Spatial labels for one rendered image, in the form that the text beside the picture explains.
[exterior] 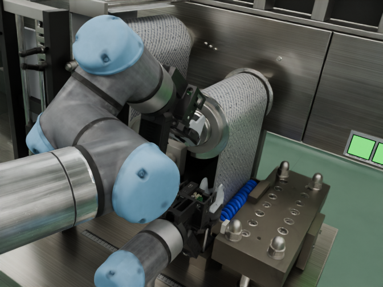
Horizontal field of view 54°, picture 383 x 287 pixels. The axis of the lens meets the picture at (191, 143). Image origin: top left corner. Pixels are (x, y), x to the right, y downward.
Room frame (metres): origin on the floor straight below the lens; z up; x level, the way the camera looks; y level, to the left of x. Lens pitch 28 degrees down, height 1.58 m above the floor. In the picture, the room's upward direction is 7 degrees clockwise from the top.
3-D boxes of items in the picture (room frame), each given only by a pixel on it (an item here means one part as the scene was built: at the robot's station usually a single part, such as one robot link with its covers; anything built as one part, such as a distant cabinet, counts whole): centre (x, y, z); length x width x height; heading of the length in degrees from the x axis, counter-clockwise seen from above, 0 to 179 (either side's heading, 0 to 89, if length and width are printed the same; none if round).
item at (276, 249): (0.60, -0.21, 1.05); 0.04 x 0.04 x 0.04
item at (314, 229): (0.73, -0.33, 0.96); 0.10 x 0.03 x 0.11; 152
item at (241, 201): (0.77, -0.14, 1.03); 0.21 x 0.04 x 0.03; 152
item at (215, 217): (0.62, -0.05, 1.09); 0.09 x 0.05 x 0.02; 151
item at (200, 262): (0.79, -0.12, 0.92); 0.28 x 0.04 x 0.04; 152
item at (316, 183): (0.88, -0.35, 1.05); 0.04 x 0.04 x 0.04
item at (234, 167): (0.79, -0.12, 1.11); 0.23 x 0.01 x 0.18; 152
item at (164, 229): (0.51, 0.03, 1.11); 0.08 x 0.05 x 0.08; 62
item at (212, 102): (0.71, -0.01, 1.25); 0.15 x 0.01 x 0.15; 62
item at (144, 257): (0.44, 0.07, 1.11); 0.11 x 0.08 x 0.09; 152
